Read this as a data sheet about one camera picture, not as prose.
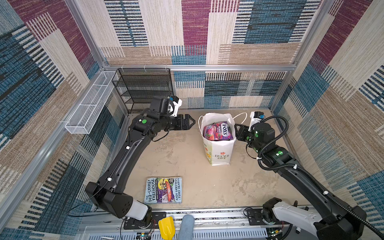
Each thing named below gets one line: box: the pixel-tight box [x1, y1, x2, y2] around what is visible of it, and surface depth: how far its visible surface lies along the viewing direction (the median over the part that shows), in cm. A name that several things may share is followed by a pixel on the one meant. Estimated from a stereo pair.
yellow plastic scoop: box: [158, 216, 176, 240], surface depth 73 cm
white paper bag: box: [198, 112, 248, 166], surface depth 83 cm
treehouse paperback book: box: [144, 176, 182, 204], surface depth 83 cm
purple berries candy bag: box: [203, 121, 234, 141], surface depth 83 cm
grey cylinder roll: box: [178, 214, 195, 240], surface depth 71 cm
